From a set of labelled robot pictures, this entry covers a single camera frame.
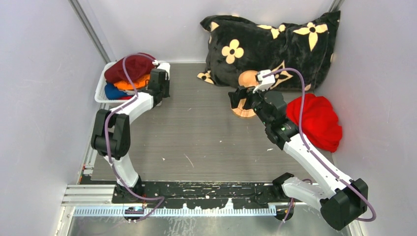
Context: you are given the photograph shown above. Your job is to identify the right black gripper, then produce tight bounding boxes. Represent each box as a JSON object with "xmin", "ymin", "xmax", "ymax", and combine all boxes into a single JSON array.
[{"xmin": 229, "ymin": 83, "xmax": 271, "ymax": 127}]

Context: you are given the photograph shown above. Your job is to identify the orange hat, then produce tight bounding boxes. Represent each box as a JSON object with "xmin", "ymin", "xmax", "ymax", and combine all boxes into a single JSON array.
[{"xmin": 114, "ymin": 74, "xmax": 150, "ymax": 90}]

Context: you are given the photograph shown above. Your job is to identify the wooden hat stand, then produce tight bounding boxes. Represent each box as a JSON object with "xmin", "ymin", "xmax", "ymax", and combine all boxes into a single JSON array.
[{"xmin": 230, "ymin": 70, "xmax": 261, "ymax": 118}]

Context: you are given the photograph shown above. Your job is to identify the dark red bucket hat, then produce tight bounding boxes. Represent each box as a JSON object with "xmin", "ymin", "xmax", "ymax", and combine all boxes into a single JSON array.
[{"xmin": 104, "ymin": 53, "xmax": 156, "ymax": 84}]

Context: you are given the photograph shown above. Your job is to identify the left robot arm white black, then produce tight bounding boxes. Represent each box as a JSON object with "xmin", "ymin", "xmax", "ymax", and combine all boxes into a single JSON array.
[{"xmin": 91, "ymin": 68, "xmax": 170, "ymax": 203}]

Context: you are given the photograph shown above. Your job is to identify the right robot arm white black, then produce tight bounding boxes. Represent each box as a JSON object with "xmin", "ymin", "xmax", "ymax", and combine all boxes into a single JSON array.
[{"xmin": 228, "ymin": 87, "xmax": 368, "ymax": 231}]

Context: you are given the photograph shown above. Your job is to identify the red hat in basket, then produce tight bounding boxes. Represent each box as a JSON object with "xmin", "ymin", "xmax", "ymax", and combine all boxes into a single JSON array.
[{"xmin": 118, "ymin": 95, "xmax": 132, "ymax": 100}]

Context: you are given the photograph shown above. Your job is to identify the blue hat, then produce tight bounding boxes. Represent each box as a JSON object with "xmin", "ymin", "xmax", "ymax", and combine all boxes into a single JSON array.
[{"xmin": 104, "ymin": 83, "xmax": 129, "ymax": 100}]

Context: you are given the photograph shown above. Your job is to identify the black floral plush pillow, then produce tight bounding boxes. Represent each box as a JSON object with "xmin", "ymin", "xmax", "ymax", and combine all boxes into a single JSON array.
[{"xmin": 197, "ymin": 11, "xmax": 341, "ymax": 91}]

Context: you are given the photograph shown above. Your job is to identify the red cloth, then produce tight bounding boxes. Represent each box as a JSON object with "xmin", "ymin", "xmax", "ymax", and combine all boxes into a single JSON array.
[{"xmin": 286, "ymin": 93, "xmax": 343, "ymax": 152}]

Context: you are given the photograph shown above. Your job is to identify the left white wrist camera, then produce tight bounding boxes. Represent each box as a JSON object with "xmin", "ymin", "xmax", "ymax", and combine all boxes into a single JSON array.
[{"xmin": 152, "ymin": 59, "xmax": 171, "ymax": 80}]

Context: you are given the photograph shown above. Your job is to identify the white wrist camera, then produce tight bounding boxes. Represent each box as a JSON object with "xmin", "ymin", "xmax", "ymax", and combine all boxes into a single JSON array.
[
  {"xmin": 253, "ymin": 69, "xmax": 275, "ymax": 93},
  {"xmin": 152, "ymin": 59, "xmax": 171, "ymax": 80}
]

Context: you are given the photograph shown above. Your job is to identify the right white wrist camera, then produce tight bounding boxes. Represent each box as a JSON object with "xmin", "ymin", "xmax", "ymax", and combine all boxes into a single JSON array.
[{"xmin": 253, "ymin": 69, "xmax": 275, "ymax": 93}]

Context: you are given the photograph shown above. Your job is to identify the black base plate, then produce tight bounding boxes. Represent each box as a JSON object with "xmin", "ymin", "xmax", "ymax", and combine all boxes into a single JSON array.
[{"xmin": 112, "ymin": 181, "xmax": 290, "ymax": 209}]

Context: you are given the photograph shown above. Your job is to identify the aluminium rail frame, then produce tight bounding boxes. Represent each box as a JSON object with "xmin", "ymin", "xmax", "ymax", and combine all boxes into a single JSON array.
[{"xmin": 54, "ymin": 104, "xmax": 364, "ymax": 236}]

